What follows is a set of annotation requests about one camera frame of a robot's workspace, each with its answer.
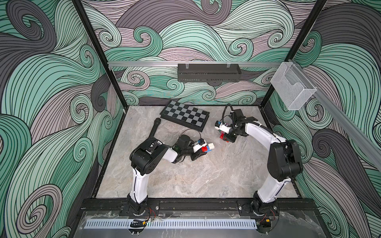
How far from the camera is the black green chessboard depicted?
3.52 feet

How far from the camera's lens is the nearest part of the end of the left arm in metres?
0.79

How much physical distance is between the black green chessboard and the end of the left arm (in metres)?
0.23
